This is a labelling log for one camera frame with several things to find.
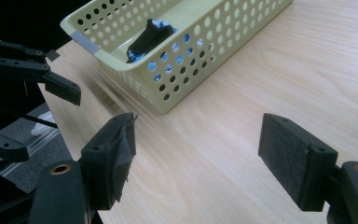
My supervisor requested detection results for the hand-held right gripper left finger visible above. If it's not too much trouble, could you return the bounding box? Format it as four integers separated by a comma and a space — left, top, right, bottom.
79, 112, 139, 211

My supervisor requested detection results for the clear plastic bag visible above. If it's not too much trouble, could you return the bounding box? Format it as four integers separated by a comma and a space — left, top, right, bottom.
0, 111, 62, 176

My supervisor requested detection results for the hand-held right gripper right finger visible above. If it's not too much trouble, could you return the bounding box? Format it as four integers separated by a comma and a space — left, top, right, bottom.
257, 113, 339, 213

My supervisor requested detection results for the pale green perforated plastic basket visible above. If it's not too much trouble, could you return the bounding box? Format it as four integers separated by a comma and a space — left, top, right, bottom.
60, 0, 294, 116

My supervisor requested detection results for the black cable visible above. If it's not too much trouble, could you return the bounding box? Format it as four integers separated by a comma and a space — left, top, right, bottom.
0, 105, 60, 129

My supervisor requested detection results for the grey tape strip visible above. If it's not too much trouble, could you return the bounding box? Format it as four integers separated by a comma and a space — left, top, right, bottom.
70, 30, 103, 54

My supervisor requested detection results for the black glove with blue grips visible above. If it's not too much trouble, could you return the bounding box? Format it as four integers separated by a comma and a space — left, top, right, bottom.
125, 18, 207, 82

